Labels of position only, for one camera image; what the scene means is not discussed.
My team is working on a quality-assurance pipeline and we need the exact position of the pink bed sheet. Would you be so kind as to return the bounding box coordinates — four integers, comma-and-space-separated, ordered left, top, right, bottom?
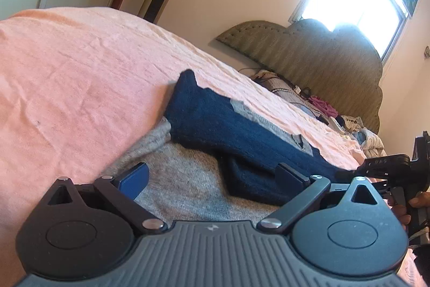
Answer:
0, 6, 430, 287

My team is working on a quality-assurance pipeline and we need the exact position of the magenta crumpled garment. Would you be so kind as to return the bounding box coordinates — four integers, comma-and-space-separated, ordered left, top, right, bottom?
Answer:
308, 95, 338, 118

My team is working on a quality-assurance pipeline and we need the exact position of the person right hand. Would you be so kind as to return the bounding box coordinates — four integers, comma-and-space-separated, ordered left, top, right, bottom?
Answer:
388, 192, 430, 229

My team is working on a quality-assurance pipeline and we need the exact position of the green upholstered headboard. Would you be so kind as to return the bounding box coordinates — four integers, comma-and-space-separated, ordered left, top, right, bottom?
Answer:
216, 19, 383, 133

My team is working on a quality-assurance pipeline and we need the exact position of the beige crumpled clothes pile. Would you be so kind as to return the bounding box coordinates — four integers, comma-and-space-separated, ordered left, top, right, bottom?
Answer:
328, 115, 387, 158

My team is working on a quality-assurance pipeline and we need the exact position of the grey navy sequin sweater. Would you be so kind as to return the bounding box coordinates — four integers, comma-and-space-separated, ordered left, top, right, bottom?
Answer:
106, 70, 340, 222

